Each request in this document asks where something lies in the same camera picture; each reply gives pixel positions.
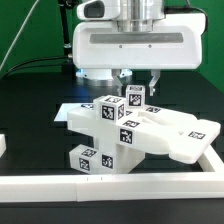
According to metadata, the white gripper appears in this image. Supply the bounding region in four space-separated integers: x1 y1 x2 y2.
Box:
73 13 204 96

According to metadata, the white tagged cube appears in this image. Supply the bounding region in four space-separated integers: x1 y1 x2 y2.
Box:
93 95 126 123
126 85 145 109

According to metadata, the white chair back frame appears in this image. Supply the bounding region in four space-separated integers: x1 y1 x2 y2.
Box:
67 106 221 164

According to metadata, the white chair seat part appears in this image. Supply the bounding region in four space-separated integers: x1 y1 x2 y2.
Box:
94 138 145 174

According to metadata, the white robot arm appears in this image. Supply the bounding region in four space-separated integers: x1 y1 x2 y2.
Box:
72 0 208 86

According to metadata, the black vertical pole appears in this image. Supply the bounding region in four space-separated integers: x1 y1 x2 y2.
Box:
57 0 79 75

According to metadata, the white L-shaped fence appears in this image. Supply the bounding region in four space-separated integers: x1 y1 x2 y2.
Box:
0 148 224 203

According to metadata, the white block at left edge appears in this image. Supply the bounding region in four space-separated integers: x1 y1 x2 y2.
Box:
0 134 6 157

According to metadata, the white marker base plate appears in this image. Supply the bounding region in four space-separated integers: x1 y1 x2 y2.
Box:
54 103 81 122

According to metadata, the white cable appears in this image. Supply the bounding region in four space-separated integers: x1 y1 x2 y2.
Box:
0 0 40 73

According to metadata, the black cable bundle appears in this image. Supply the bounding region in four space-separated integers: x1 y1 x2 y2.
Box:
3 53 76 78

